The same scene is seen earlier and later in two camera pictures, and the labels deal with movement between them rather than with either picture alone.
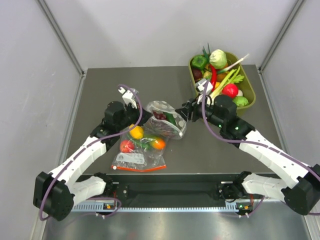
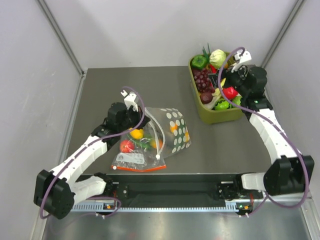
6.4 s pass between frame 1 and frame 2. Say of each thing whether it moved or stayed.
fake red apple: stayed
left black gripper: stayed
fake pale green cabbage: stayed
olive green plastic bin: stayed
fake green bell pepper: stayed
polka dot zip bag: moved
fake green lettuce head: stayed
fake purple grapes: moved
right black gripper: moved
